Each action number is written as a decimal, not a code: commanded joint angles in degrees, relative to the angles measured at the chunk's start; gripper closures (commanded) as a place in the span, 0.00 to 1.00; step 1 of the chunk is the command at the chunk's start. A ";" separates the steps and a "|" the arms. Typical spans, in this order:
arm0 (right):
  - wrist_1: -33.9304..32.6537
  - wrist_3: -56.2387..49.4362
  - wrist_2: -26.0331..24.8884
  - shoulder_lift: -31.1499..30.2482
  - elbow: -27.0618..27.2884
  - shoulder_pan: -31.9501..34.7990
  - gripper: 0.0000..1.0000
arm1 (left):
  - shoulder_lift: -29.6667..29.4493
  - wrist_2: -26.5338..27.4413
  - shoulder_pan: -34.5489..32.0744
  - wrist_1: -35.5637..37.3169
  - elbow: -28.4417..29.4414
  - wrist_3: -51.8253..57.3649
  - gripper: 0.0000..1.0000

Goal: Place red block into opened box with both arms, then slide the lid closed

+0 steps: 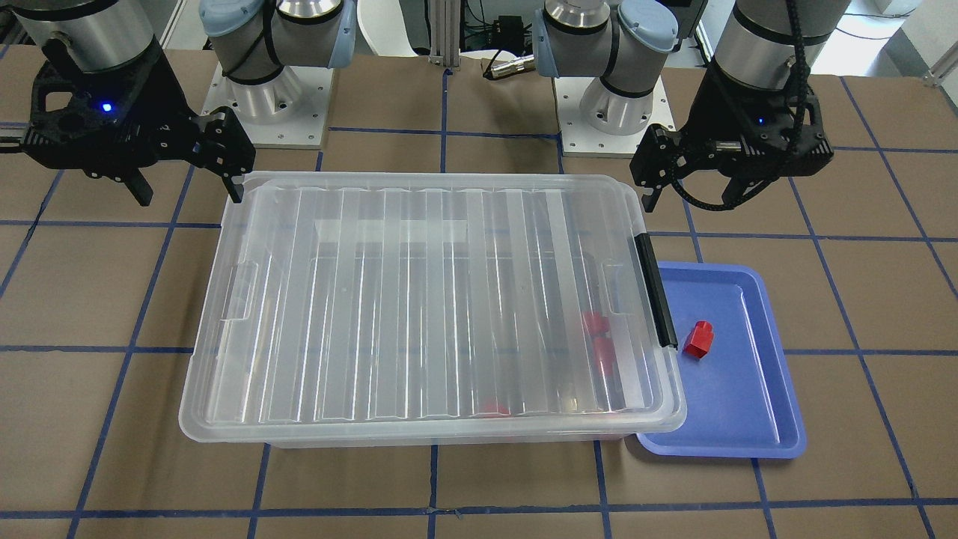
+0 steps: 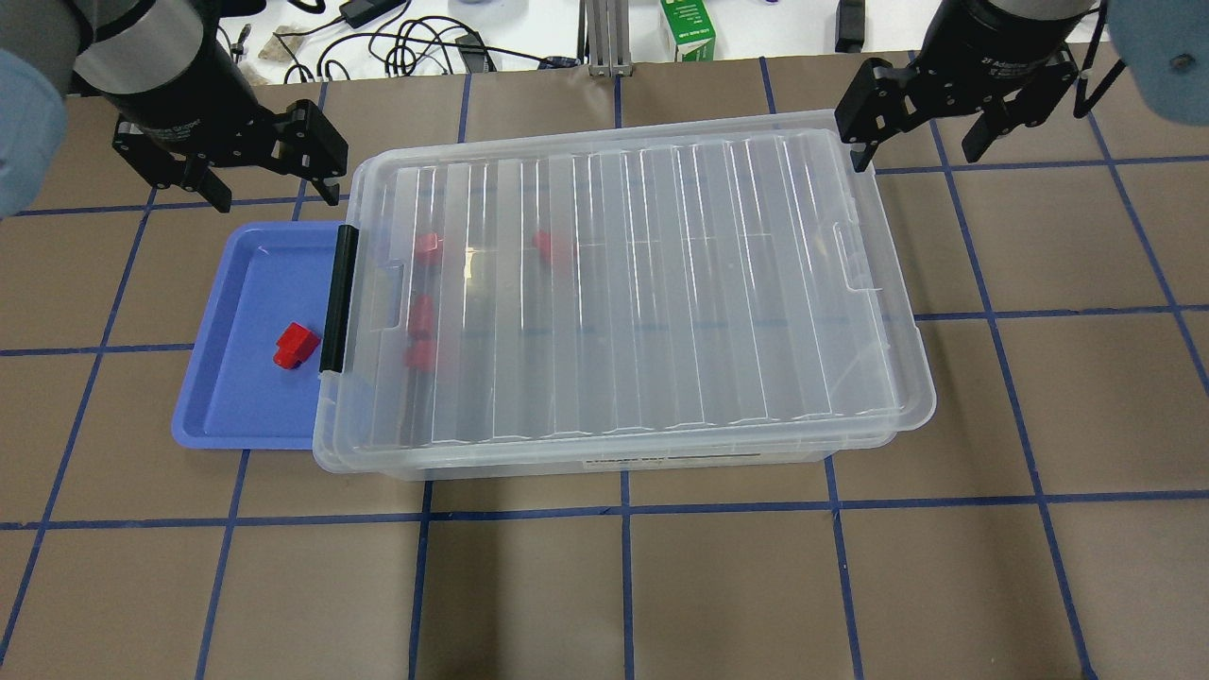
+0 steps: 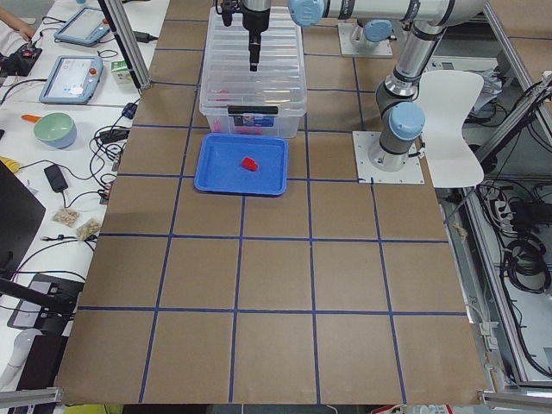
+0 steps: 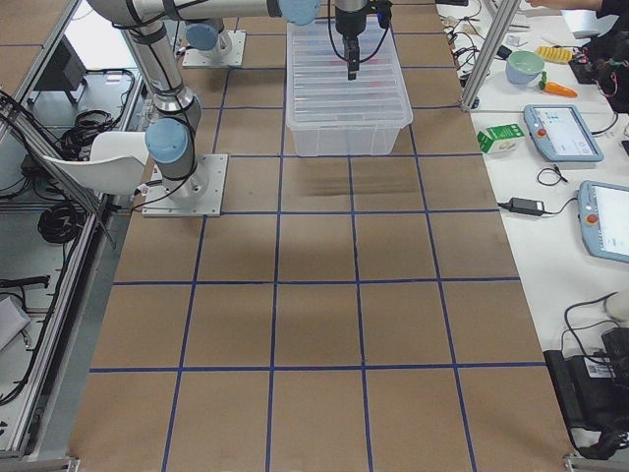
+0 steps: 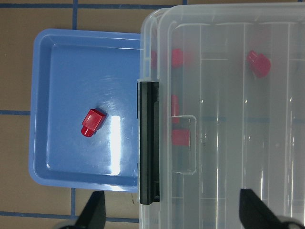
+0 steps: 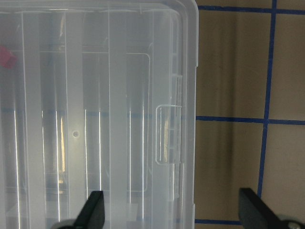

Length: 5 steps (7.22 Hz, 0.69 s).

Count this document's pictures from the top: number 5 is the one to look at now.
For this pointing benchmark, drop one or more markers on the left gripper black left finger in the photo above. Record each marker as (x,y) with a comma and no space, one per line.
(93,214)

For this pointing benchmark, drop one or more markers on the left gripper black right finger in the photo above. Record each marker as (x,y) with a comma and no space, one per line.
(255,214)

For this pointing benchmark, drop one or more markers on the red block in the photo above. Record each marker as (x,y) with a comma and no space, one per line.
(176,61)
(175,108)
(92,122)
(181,137)
(259,64)

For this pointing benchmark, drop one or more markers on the black box latch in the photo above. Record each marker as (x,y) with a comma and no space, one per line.
(148,115)

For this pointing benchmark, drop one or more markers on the clear plastic storage box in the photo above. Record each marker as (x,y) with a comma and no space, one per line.
(228,119)

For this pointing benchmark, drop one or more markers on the clear plastic box lid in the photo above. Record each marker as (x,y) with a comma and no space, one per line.
(238,143)

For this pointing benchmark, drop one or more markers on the blue plastic tray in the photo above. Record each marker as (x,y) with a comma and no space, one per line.
(74,71)

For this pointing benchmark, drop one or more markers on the red block under lid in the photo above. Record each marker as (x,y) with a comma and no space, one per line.
(176,61)

